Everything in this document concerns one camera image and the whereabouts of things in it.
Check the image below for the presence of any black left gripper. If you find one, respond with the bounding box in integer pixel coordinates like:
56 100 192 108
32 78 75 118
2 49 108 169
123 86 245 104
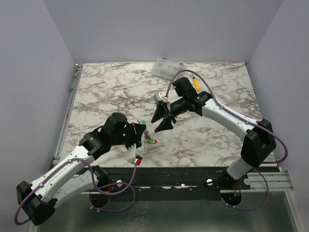
112 122 146 151

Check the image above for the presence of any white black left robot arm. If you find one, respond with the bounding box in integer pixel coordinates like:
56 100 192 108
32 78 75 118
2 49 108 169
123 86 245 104
16 113 146 226

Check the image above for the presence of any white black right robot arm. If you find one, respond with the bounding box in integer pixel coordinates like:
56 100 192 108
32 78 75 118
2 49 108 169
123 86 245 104
151 77 276 189

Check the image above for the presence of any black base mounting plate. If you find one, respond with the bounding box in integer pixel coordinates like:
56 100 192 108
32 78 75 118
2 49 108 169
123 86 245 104
103 167 250 201

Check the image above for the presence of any clear plastic organizer box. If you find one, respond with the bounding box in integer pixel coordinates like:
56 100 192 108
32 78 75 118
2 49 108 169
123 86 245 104
151 58 187 79

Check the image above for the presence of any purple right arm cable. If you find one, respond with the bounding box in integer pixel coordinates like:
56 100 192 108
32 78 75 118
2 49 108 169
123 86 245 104
165 70 288 210

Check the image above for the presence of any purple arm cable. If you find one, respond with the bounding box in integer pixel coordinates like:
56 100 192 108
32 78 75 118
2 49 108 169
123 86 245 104
165 70 288 210
14 158 138 225

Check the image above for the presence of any yellow handled screwdriver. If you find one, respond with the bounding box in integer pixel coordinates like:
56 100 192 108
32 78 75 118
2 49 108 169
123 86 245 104
193 77 200 90

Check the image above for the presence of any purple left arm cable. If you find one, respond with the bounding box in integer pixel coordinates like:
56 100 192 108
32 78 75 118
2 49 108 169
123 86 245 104
14 158 138 225

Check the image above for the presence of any aluminium left side rail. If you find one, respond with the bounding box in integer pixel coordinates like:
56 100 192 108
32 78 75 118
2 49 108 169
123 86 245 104
51 63 84 167

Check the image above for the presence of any aluminium rail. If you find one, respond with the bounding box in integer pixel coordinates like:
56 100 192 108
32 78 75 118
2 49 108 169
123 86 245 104
51 63 84 167
38 171 294 194

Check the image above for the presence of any aluminium front rail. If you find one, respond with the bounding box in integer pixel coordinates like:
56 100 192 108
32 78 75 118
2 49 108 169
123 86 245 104
38 171 294 194

